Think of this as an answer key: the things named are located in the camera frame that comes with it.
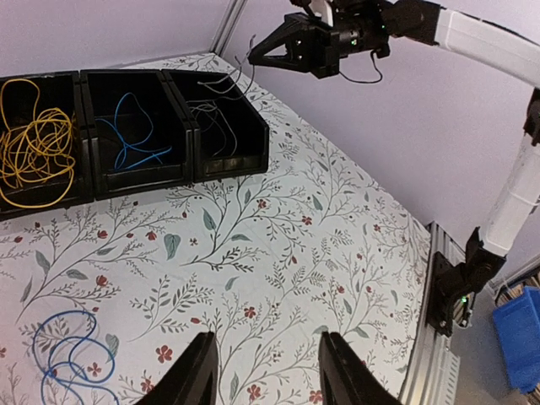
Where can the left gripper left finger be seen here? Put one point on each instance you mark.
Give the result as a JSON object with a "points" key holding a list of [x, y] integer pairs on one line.
{"points": [[192, 379]]}

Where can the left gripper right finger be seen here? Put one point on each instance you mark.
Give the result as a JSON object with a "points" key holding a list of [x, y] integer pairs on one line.
{"points": [[344, 379]]}

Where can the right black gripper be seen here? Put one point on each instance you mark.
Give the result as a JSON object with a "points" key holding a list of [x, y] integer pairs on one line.
{"points": [[311, 47]]}

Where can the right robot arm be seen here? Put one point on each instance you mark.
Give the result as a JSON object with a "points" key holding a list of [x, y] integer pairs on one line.
{"points": [[438, 131]]}

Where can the floral tablecloth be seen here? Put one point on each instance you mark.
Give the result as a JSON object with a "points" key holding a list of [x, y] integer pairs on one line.
{"points": [[97, 303]]}

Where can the blue plastic bin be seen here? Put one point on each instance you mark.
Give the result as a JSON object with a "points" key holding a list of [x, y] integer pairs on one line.
{"points": [[517, 326]]}

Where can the black three-compartment bin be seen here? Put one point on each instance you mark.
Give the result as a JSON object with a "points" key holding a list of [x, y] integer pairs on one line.
{"points": [[74, 137]]}

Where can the right aluminium frame post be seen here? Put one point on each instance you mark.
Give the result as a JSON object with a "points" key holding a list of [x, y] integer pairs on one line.
{"points": [[227, 25]]}

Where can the aluminium front rail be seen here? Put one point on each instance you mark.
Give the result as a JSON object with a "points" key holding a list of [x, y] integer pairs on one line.
{"points": [[433, 370]]}

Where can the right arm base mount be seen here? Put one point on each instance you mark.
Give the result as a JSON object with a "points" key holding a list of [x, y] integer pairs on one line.
{"points": [[449, 283]]}

